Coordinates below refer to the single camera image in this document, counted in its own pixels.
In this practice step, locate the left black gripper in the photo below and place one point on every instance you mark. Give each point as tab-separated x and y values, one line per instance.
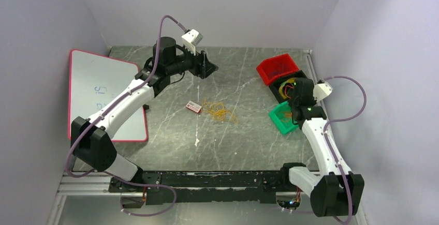
202	67

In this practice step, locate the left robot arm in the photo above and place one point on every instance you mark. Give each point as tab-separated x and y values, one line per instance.
91	138

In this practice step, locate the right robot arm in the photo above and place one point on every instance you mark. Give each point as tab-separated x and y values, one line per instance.
336	191

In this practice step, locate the small red white box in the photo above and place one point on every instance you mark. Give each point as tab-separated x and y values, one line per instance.
194	107

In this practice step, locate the red plastic bin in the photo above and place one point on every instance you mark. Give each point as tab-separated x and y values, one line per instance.
278	66

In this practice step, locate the black plastic bin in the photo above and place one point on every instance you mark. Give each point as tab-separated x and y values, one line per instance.
278	87

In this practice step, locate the green plastic bin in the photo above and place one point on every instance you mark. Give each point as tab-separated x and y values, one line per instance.
282	117

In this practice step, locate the white board pink rim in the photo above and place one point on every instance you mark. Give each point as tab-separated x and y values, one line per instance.
94	81

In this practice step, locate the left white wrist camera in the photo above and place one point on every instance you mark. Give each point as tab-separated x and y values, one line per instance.
191	39

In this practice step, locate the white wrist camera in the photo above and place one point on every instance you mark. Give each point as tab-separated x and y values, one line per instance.
191	39
321	90

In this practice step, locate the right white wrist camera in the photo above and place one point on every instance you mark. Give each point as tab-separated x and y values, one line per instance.
321	90

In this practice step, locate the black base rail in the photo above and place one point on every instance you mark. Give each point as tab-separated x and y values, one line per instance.
264	186

